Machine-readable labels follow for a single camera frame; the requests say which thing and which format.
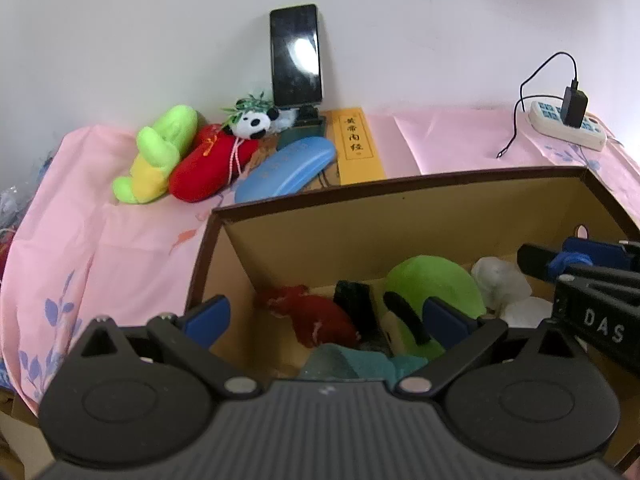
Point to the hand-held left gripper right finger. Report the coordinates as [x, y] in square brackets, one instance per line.
[445, 320]

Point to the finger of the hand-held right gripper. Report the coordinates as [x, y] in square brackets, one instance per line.
[535, 260]
[600, 251]

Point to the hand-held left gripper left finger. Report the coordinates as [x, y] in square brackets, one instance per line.
[210, 317]

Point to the white fluffy cloth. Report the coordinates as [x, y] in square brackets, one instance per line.
[500, 275]

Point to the large green plush toy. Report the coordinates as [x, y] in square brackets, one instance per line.
[430, 280]

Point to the dark cloth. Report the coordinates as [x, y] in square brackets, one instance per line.
[355, 305]

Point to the teal cloth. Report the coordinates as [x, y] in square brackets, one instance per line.
[350, 362]

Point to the red knitted cloth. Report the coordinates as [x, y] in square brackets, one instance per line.
[315, 320]

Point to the brown cardboard box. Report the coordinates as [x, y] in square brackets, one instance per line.
[350, 235]

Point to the white power strip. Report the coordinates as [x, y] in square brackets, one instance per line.
[585, 137]

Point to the pink printed sheet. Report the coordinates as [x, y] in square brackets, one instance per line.
[125, 240]

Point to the black charger adapter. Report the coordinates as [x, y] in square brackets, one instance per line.
[574, 105]

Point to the red plush toy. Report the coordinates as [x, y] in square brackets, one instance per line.
[210, 165]

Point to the blue glasses case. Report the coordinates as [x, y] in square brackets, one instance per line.
[285, 170]

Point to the green and yellow plush toy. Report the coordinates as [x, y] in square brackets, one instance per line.
[160, 150]

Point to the yellow book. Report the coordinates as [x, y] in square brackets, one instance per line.
[370, 160]

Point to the panda plush toy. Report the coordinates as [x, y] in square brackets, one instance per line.
[252, 124]

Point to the dark phone stand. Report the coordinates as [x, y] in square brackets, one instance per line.
[300, 132]

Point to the cardboard carton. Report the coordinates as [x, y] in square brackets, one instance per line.
[20, 425]

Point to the clear plastic bag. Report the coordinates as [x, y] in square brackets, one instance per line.
[10, 202]

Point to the black smartphone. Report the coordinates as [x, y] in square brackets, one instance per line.
[295, 55]

